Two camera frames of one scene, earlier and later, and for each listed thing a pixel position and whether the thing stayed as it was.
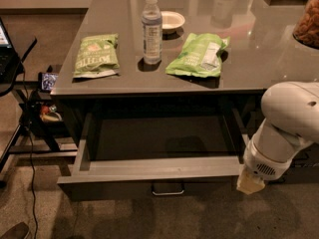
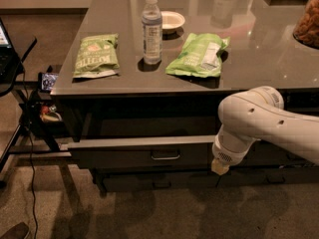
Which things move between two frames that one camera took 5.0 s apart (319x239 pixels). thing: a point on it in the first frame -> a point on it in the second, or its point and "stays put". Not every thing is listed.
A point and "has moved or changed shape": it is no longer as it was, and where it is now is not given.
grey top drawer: (157, 155) has moved or changed shape
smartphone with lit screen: (47, 81) stays put
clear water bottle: (152, 21) stays put
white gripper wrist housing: (264, 164) -> (225, 155)
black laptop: (9, 59) stays put
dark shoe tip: (17, 232) stays put
